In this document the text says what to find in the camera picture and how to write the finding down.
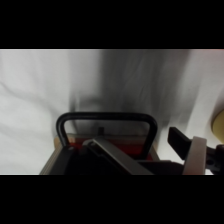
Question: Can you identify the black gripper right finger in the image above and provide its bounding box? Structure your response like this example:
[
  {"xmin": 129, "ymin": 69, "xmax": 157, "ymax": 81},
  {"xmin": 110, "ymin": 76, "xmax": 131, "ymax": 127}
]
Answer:
[{"xmin": 167, "ymin": 126, "xmax": 208, "ymax": 175}]

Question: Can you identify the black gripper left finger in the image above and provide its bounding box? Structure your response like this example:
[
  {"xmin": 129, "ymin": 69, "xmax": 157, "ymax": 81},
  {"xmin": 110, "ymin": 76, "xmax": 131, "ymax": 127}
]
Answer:
[{"xmin": 82, "ymin": 137, "xmax": 155, "ymax": 175}]

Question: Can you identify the yellow cup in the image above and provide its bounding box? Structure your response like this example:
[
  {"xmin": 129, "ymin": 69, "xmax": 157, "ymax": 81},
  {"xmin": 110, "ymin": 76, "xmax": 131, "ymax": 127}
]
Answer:
[{"xmin": 210, "ymin": 108, "xmax": 224, "ymax": 135}]

